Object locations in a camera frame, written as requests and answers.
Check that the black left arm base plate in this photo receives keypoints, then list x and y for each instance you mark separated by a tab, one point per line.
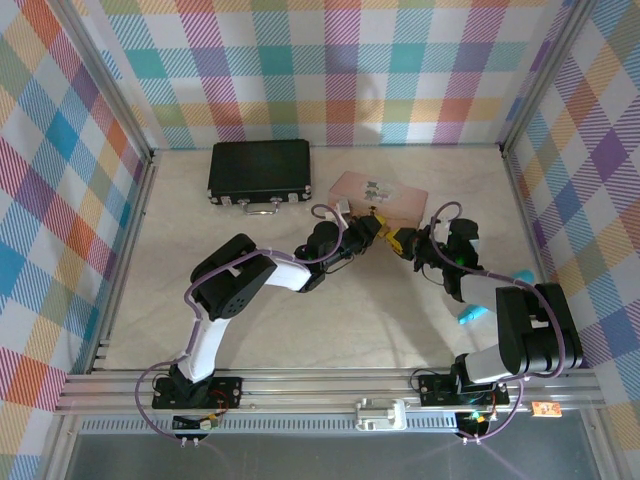
225	390

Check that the small orange circuit board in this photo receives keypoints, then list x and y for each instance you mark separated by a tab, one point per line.
546	409

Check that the aluminium side rail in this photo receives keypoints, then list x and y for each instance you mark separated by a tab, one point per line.
530	225
127	250

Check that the grey metal panel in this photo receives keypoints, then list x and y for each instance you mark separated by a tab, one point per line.
325	457

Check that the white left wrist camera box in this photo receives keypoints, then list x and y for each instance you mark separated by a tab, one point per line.
343	206

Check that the aluminium front frame rail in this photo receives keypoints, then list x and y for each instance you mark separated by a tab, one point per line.
325	387

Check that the aluminium frame post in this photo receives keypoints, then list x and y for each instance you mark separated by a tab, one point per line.
545	75
107	85

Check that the silver metal bracket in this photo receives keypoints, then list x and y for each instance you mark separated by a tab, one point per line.
380	415

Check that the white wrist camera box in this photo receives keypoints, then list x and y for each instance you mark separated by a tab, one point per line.
343	206
474	245

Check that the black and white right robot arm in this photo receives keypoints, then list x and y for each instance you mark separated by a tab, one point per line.
530	325

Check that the teal marker pen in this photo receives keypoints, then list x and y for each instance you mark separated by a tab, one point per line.
470	315

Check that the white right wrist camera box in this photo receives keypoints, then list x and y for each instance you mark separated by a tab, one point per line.
474	245

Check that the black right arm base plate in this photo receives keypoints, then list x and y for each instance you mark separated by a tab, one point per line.
435	387

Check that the small brass padlock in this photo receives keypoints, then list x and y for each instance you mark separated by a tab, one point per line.
381	234

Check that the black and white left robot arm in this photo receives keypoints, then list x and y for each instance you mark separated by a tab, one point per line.
235	290

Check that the pink tin box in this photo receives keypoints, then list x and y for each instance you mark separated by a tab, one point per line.
385	197

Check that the small black connector board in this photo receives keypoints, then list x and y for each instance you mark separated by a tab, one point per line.
475	422
197	424

